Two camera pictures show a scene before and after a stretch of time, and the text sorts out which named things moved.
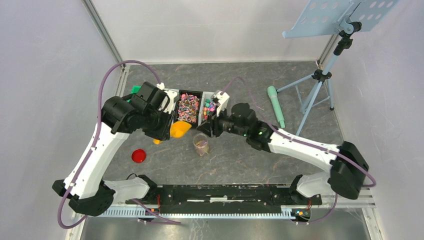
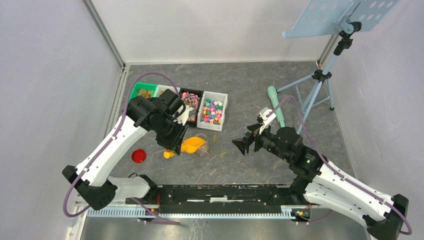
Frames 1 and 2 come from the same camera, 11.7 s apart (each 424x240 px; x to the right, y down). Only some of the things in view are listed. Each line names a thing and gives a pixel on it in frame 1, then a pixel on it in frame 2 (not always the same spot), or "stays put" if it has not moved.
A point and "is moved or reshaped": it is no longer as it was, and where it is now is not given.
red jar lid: [138, 156] stays put
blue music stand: [342, 17] stays put
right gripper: [206, 127] → [254, 136]
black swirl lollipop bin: [188, 106] stays put
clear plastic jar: [200, 141] stays put
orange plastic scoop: [177, 129] is moved or reshaped
